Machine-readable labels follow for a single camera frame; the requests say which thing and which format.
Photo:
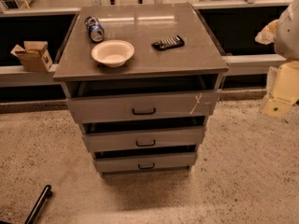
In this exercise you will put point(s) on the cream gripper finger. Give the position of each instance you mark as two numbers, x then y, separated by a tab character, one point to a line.
282	89

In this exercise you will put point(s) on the grey top drawer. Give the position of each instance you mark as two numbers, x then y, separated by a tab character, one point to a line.
142	106

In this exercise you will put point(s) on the grey drawer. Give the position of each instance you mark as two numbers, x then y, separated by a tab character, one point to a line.
142	106
97	142
141	163

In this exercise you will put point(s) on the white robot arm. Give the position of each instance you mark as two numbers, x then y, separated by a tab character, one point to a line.
283	33

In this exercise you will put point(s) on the grey middle drawer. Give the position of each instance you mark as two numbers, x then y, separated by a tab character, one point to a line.
97	142

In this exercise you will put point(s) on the grey bottom drawer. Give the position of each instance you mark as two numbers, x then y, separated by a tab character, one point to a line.
141	163

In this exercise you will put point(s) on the grey drawer cabinet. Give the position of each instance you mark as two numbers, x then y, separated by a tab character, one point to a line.
197	66

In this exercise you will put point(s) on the black remote control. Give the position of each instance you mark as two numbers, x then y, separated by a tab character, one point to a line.
169	43

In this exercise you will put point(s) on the white paper bowl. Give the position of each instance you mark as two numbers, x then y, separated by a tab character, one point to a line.
113	53

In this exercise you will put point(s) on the blue soda can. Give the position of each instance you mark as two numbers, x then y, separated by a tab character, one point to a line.
94	28

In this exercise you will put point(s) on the small cardboard box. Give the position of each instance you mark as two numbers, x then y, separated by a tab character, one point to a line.
34	56

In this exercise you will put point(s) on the black bar handle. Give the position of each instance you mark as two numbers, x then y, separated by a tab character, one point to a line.
44	195

